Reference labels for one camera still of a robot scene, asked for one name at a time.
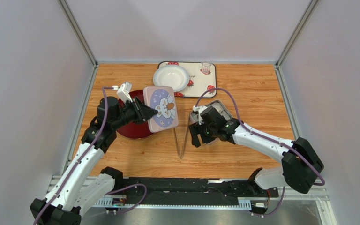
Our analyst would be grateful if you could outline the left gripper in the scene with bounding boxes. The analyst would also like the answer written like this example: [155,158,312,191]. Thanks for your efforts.
[111,96,158,130]

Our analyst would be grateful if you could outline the pink chocolate tin box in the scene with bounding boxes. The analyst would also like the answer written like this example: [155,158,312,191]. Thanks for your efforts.
[189,99,233,145]

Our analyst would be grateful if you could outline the silver tin lid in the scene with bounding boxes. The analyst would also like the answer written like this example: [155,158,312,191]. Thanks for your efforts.
[143,86,179,133]

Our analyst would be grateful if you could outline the metal serving tongs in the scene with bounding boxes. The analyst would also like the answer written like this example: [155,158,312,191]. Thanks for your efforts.
[173,118,190,159]

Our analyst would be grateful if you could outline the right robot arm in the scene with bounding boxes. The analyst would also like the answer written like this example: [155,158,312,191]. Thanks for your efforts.
[188,106,325,194]

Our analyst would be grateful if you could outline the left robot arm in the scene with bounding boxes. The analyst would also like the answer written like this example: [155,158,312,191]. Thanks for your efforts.
[30,97,158,225]

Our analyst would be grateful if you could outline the red round tray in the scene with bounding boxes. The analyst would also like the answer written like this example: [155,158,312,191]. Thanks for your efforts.
[117,90,153,139]

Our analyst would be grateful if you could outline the strawberry pattern tray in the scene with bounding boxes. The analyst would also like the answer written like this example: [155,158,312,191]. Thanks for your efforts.
[158,61,217,98]

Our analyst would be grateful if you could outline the white paper plate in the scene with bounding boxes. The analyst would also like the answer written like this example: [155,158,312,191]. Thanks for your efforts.
[152,65,190,92]

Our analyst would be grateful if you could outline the small clear glass cup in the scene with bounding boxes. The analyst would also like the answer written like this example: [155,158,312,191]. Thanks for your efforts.
[201,59,212,75]

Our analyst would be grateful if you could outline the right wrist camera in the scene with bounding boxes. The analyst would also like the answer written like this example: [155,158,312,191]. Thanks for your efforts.
[191,105,207,125]

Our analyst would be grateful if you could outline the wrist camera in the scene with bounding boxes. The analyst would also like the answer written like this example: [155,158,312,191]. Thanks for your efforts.
[111,82,133,103]
[191,105,207,125]

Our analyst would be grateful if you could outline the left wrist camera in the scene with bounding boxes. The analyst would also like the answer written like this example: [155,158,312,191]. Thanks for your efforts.
[111,82,133,103]

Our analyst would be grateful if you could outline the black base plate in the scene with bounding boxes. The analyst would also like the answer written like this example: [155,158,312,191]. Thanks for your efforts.
[113,177,280,206]

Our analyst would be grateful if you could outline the aluminium frame rail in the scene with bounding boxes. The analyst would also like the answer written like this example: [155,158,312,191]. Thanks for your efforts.
[36,174,338,225]

